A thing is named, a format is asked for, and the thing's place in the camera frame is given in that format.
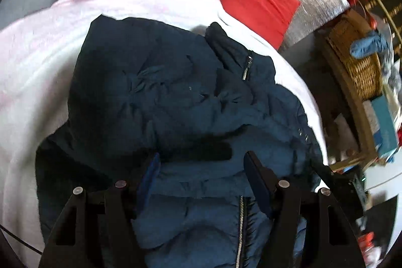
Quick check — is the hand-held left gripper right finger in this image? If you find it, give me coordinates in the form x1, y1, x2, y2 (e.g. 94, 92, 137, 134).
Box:
244, 151, 367, 268

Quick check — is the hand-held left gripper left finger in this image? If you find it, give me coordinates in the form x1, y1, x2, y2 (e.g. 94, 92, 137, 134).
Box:
39, 152, 162, 268

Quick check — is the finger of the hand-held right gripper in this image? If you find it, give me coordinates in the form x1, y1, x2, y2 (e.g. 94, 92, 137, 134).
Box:
309, 157, 341, 190

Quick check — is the navy blue puffer jacket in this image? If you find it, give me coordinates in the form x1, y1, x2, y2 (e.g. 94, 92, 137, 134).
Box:
35, 15, 329, 268

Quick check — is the wooden shelf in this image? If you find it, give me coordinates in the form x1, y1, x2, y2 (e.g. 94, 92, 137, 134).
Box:
319, 32, 390, 173

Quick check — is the teal box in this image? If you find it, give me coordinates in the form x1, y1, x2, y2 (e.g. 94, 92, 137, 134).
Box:
371, 95, 399, 158

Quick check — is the wicker basket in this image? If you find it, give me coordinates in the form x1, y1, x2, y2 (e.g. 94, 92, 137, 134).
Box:
325, 9, 393, 100

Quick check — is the light blue cloth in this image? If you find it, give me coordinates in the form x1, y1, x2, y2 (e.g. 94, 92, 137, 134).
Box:
349, 31, 388, 60

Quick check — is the white bed blanket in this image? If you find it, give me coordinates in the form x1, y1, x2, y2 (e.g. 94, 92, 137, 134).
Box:
0, 0, 329, 259

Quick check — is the red pillow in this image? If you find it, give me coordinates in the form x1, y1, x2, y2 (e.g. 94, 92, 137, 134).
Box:
218, 0, 301, 49

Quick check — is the black cable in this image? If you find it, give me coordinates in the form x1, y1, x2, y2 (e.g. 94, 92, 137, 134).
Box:
0, 223, 43, 256

